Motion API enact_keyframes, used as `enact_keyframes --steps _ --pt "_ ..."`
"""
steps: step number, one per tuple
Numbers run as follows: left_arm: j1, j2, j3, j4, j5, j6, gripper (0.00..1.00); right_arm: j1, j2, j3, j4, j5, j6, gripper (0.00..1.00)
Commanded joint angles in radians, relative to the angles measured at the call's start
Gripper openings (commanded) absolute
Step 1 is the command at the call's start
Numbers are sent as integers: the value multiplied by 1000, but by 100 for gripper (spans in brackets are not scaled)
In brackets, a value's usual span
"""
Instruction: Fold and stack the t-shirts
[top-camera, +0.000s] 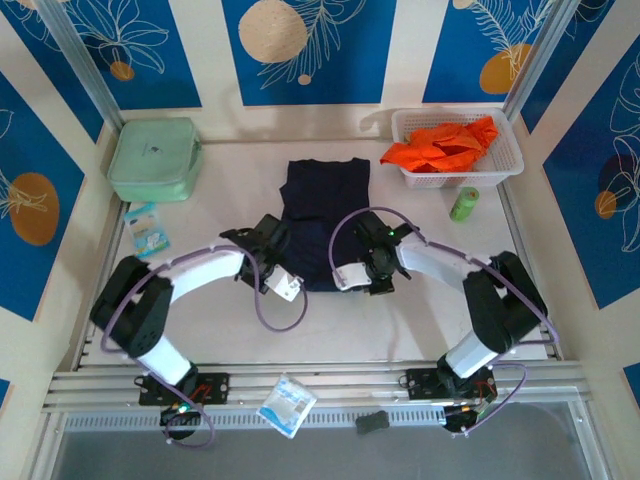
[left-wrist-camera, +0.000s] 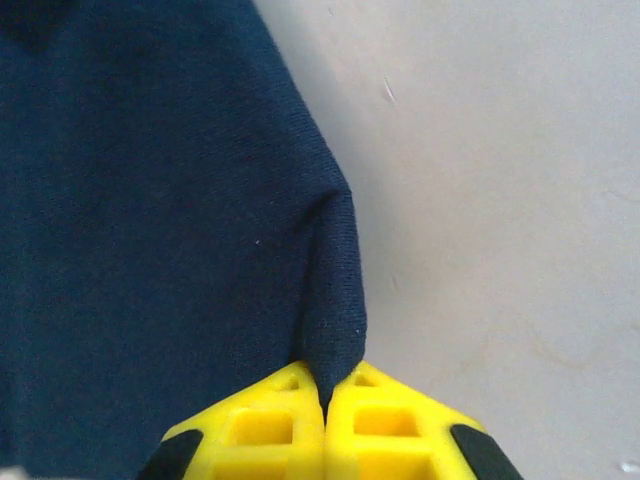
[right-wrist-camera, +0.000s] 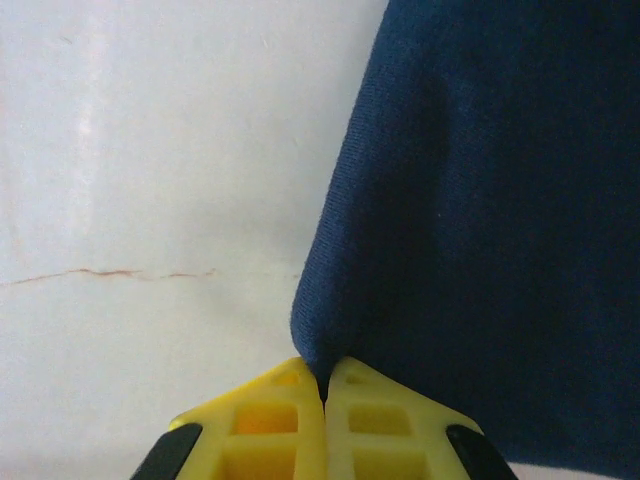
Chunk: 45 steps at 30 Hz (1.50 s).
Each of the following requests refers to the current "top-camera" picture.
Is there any mint green zipper pouch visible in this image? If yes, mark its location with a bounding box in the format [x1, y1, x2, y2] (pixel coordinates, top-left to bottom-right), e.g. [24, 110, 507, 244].
[107, 117, 205, 204]

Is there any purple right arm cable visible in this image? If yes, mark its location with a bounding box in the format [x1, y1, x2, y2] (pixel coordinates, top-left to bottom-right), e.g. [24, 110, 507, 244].
[329, 207, 560, 439]

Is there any blue white wipes packet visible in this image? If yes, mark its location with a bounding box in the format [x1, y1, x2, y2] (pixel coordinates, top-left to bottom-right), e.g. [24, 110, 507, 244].
[123, 201, 172, 260]

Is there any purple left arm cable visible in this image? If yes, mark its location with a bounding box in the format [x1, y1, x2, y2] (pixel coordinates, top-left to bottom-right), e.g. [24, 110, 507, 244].
[99, 244, 309, 449]

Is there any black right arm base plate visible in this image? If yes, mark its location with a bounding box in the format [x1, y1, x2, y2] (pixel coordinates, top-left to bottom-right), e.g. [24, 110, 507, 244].
[405, 367, 499, 401]

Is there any aluminium corner post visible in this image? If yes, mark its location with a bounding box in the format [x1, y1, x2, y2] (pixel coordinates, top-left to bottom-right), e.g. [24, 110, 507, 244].
[35, 0, 126, 130]
[500, 0, 585, 127]

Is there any black controller board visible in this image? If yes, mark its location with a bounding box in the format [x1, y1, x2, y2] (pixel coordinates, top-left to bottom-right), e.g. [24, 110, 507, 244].
[159, 405, 202, 429]
[442, 402, 496, 435]

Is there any aluminium frame rail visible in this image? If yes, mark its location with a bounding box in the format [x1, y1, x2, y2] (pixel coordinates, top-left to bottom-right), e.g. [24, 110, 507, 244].
[42, 360, 594, 415]

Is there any aluminium table side rail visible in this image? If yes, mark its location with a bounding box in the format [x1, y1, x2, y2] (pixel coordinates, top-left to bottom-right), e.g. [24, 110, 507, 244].
[72, 199, 129, 374]
[499, 179, 561, 361]

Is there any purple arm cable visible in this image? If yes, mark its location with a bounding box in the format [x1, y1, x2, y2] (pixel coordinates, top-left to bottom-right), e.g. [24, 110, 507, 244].
[329, 207, 560, 439]
[99, 244, 309, 449]

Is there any navy blue t-shirt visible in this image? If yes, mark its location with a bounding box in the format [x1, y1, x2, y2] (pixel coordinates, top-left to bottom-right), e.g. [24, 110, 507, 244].
[278, 158, 372, 294]

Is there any white perforated plastic basket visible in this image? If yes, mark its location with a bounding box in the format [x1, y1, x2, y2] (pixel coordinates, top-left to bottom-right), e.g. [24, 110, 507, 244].
[391, 108, 525, 190]

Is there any small black foam piece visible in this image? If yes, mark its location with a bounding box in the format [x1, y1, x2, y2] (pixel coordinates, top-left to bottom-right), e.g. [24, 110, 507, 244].
[354, 410, 391, 436]

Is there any blue white plastic sachet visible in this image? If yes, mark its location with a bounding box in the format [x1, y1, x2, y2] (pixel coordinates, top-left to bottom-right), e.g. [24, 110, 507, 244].
[256, 373, 317, 440]

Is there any orange t-shirt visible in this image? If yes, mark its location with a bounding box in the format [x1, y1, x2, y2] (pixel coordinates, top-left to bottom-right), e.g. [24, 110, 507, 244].
[379, 117, 500, 174]

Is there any grey slotted cable duct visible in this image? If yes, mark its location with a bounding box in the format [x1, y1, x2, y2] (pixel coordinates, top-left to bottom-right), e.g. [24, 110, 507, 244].
[64, 407, 451, 434]

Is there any green tape roll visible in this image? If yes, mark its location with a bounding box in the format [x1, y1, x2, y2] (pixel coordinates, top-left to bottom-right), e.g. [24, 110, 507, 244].
[449, 186, 481, 224]

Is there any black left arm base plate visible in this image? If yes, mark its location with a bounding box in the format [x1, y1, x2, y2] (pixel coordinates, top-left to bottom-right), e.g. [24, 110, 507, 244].
[137, 372, 231, 407]

